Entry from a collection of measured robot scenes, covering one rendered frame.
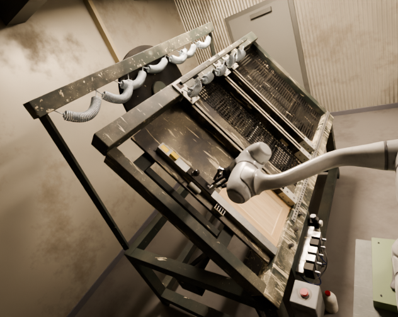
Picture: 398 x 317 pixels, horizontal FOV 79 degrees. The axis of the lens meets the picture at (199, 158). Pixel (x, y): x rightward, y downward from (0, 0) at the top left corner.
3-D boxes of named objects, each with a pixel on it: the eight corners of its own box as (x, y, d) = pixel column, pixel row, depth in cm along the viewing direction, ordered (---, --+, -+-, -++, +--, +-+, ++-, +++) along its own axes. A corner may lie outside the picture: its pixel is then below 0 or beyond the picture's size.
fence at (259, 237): (271, 256, 148) (275, 255, 145) (155, 150, 144) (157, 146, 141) (273, 250, 151) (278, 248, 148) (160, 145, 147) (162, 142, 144)
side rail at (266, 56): (317, 119, 275) (325, 113, 266) (246, 51, 270) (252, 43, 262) (318, 116, 280) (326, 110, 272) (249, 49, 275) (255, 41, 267)
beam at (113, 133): (104, 157, 127) (108, 148, 119) (90, 144, 126) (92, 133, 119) (252, 44, 271) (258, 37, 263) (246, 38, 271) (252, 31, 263)
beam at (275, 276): (265, 310, 136) (279, 310, 128) (249, 295, 136) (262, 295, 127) (325, 122, 281) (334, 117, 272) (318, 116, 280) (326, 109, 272)
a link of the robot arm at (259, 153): (238, 150, 116) (228, 168, 107) (259, 133, 104) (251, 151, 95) (255, 164, 117) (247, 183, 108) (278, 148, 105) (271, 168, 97)
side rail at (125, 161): (250, 295, 136) (263, 294, 128) (102, 161, 131) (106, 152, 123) (254, 285, 140) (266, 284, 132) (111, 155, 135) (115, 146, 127)
